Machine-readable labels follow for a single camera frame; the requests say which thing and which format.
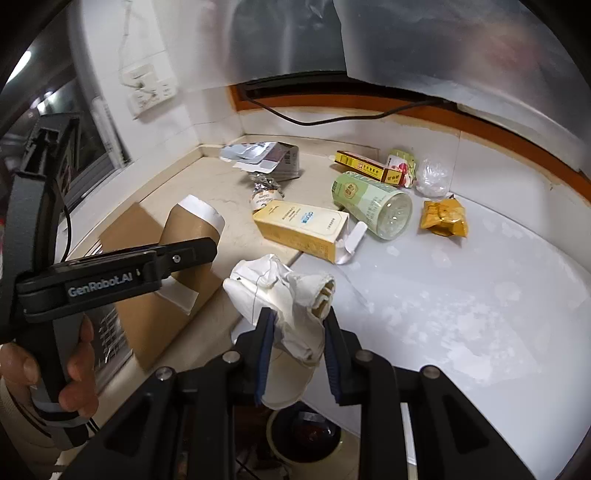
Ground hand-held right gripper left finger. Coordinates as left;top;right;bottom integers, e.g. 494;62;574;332
60;307;278;480

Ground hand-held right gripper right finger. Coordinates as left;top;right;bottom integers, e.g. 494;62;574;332
323;308;546;480

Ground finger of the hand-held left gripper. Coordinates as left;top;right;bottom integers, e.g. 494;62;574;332
141;237;218;289

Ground brown paper sleeve white label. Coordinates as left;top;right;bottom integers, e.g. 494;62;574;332
157;194;225;317

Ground white paper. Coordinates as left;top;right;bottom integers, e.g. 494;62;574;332
223;254;337;366

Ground round trash bin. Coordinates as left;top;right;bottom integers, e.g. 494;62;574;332
265;401;345;464

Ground silver foil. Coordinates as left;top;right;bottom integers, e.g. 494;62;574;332
249;173;284;213

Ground foil-lined printed snack bag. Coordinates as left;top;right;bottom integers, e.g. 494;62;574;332
249;142;303;182

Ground person's left hand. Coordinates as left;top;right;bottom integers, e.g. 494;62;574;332
0;316;100;418

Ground brown cardboard sheet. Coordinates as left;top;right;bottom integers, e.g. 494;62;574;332
98;202;222;372

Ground white and blue packet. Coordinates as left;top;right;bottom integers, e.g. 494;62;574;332
219;142;273;163

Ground yellow carton box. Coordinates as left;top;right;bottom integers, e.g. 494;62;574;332
252;199;368;266

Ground aluminium sliding window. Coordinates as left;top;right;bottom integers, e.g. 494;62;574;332
0;23;134;195

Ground yellow snack packet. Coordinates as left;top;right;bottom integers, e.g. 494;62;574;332
419;198;468;238

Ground red and yellow long box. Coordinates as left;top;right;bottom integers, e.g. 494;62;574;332
335;150;409;185

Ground crumpled clear plastic bag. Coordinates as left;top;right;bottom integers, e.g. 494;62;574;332
416;157;452;197

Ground green and red snack packet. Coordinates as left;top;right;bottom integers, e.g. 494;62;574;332
387;148;419;188

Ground translucent plastic sheet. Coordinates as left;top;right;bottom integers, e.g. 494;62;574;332
226;0;591;171

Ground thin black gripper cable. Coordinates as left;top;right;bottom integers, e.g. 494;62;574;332
61;185;74;264

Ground white wall socket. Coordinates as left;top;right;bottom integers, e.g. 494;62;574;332
121;64;178;116

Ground black window cable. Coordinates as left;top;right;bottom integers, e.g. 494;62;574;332
238;83;458;126

